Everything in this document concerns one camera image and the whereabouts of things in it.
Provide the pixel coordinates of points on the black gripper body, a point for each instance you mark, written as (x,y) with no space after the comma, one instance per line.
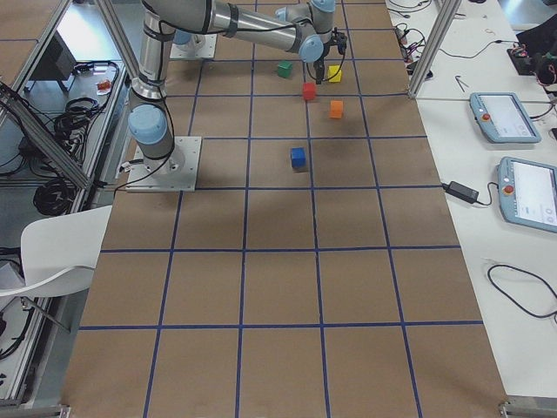
(318,68)

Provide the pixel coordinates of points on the red block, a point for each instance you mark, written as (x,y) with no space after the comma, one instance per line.
(309,91)

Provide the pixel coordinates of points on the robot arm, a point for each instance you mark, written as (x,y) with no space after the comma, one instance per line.
(186,27)
(186,39)

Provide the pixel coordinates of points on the yellow block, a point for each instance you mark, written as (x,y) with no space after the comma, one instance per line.
(334,74)

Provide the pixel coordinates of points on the green block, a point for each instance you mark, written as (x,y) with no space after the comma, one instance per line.
(284,69)

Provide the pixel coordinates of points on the orange block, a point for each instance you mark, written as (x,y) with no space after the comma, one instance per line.
(336,110)

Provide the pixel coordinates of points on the blue block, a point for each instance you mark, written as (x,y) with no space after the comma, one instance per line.
(298,157)

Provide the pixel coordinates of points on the allen key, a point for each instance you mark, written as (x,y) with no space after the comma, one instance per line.
(460,82)

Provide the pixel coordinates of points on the black power adapter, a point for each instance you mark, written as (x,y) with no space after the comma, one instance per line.
(461,192)

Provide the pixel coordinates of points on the far teach pendant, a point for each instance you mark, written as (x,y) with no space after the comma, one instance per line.
(502,118)

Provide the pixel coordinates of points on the teach pendant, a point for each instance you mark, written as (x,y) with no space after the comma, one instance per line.
(502,118)
(527,193)

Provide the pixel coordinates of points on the orange snack packet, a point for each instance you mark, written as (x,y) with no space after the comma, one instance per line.
(104,87)

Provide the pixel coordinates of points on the near teach pendant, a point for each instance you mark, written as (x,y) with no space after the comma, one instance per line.
(527,193)

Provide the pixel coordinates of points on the white chair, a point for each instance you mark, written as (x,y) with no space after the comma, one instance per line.
(59,255)

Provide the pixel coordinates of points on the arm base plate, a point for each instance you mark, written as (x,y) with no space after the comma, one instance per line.
(207,51)
(178,174)

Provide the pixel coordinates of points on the aluminium frame post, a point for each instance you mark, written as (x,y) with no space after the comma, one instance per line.
(438,32)

